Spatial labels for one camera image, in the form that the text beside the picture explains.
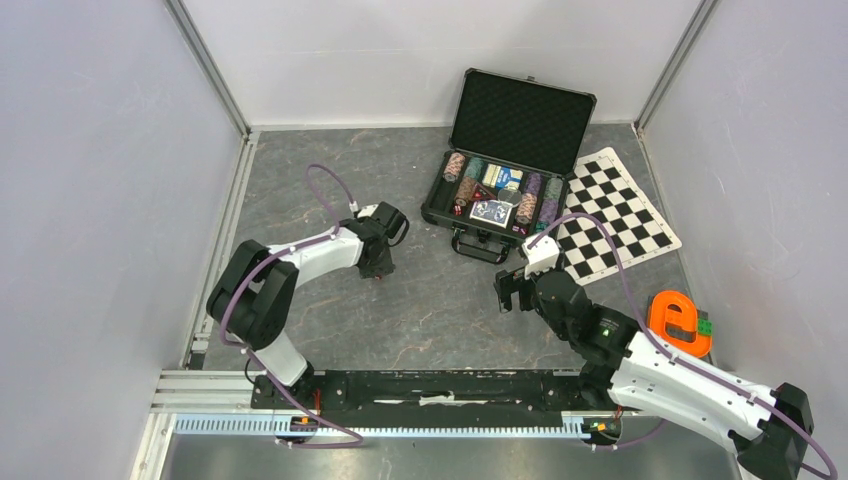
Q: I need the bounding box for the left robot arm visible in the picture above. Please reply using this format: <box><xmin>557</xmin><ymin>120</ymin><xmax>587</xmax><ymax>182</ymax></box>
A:
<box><xmin>205</xmin><ymin>202</ymin><xmax>409</xmax><ymax>408</ymax></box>

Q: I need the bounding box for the grey green chip stack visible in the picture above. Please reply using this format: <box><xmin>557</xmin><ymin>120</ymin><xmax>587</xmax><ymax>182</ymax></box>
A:
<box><xmin>543</xmin><ymin>177</ymin><xmax>564</xmax><ymax>203</ymax></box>

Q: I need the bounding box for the blue card box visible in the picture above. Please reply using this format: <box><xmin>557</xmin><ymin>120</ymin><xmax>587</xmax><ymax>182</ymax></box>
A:
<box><xmin>481</xmin><ymin>164</ymin><xmax>524</xmax><ymax>192</ymax></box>

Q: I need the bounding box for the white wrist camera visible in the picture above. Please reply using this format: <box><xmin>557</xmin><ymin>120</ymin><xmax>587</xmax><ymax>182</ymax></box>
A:
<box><xmin>349</xmin><ymin>202</ymin><xmax>379</xmax><ymax>219</ymax></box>
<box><xmin>520</xmin><ymin>234</ymin><xmax>562</xmax><ymax>279</ymax></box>

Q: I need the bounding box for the clear round dealer button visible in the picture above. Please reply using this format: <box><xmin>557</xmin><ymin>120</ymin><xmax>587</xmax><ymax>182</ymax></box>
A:
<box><xmin>497</xmin><ymin>188</ymin><xmax>522</xmax><ymax>208</ymax></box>

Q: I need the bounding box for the dark grey mat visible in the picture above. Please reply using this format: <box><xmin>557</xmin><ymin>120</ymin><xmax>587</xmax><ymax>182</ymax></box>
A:
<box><xmin>641</xmin><ymin>296</ymin><xmax>717</xmax><ymax>370</ymax></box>

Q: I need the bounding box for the orange tape dispenser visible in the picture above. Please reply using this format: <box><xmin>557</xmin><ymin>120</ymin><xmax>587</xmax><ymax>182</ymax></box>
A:
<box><xmin>646</xmin><ymin>290</ymin><xmax>714</xmax><ymax>361</ymax></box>

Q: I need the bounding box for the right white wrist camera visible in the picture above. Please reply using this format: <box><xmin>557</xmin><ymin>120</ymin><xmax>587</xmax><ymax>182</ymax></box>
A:
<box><xmin>520</xmin><ymin>234</ymin><xmax>562</xmax><ymax>279</ymax></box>

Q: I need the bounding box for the red triangle all-in button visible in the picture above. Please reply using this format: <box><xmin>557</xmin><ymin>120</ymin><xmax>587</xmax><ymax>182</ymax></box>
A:
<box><xmin>469</xmin><ymin>182</ymin><xmax>497</xmax><ymax>203</ymax></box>

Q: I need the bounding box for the blue playing card deck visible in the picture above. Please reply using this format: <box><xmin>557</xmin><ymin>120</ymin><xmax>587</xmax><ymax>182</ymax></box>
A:
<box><xmin>469</xmin><ymin>200</ymin><xmax>513</xmax><ymax>228</ymax></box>

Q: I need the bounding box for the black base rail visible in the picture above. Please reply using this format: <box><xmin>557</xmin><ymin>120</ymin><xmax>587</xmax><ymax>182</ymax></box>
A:
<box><xmin>292</xmin><ymin>369</ymin><xmax>618</xmax><ymax>429</ymax></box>

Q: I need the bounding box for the black poker set case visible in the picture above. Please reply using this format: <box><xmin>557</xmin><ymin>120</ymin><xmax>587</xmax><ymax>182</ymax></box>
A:
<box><xmin>421</xmin><ymin>68</ymin><xmax>597</xmax><ymax>264</ymax></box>

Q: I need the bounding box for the purple chip stack in case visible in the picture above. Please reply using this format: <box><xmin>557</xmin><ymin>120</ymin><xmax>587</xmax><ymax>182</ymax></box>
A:
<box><xmin>524</xmin><ymin>172</ymin><xmax>543</xmax><ymax>197</ymax></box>

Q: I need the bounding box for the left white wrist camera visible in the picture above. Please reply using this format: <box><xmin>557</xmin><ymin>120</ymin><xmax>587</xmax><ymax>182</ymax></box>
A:
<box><xmin>349</xmin><ymin>202</ymin><xmax>379</xmax><ymax>219</ymax></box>

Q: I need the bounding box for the green toy block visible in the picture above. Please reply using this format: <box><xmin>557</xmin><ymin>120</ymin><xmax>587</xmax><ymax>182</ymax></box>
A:
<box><xmin>697</xmin><ymin>317</ymin><xmax>713</xmax><ymax>337</ymax></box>

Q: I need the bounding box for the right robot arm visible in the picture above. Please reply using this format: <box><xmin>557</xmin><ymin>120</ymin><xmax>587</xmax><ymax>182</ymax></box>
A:
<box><xmin>494</xmin><ymin>268</ymin><xmax>813</xmax><ymax>479</ymax></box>

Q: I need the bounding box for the purple chip stack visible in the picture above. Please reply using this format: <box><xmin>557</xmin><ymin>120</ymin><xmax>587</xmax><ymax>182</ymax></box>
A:
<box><xmin>535</xmin><ymin>198</ymin><xmax>558</xmax><ymax>232</ymax></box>
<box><xmin>524</xmin><ymin>172</ymin><xmax>543</xmax><ymax>197</ymax></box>

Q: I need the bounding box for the green chip stack in case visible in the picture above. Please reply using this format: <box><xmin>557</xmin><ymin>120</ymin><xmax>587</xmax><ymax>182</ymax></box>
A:
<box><xmin>464</xmin><ymin>157</ymin><xmax>485</xmax><ymax>181</ymax></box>

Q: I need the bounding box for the orange chip stack in case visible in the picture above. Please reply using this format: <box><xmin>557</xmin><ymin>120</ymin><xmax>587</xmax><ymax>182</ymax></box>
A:
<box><xmin>454</xmin><ymin>176</ymin><xmax>477</xmax><ymax>207</ymax></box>

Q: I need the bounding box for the black white checkered mat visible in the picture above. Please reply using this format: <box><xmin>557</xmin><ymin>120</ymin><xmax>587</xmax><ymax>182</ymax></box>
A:
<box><xmin>556</xmin><ymin>147</ymin><xmax>682</xmax><ymax>286</ymax></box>

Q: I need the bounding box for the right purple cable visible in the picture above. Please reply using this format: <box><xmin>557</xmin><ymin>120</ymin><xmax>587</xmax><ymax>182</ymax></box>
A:
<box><xmin>526</xmin><ymin>211</ymin><xmax>839</xmax><ymax>480</ymax></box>

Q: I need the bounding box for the pink chip stack in case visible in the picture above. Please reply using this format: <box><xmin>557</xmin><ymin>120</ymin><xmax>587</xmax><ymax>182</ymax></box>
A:
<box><xmin>515</xmin><ymin>192</ymin><xmax>537</xmax><ymax>225</ymax></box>

